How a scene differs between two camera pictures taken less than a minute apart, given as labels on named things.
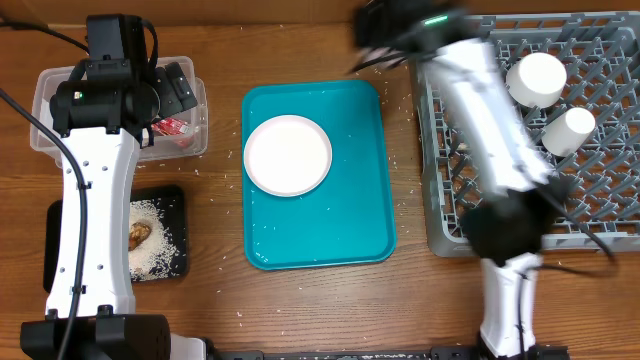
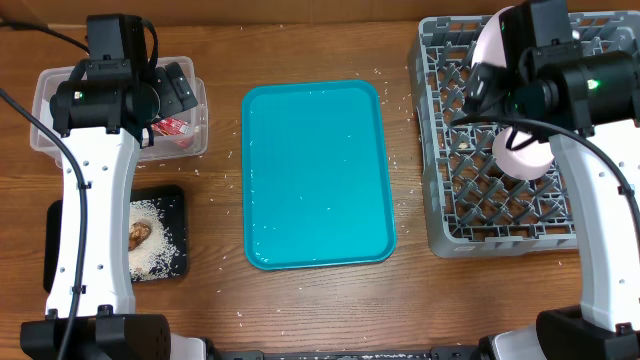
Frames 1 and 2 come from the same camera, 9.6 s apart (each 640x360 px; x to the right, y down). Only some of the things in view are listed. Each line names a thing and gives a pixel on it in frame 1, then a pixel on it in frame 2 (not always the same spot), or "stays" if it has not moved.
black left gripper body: x=170 y=96 stays
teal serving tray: x=350 y=219 stays
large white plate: x=288 y=156 → x=489 y=46
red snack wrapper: x=170 y=126 stays
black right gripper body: x=371 y=27 → x=496 y=94
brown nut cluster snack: x=138 y=232 stays
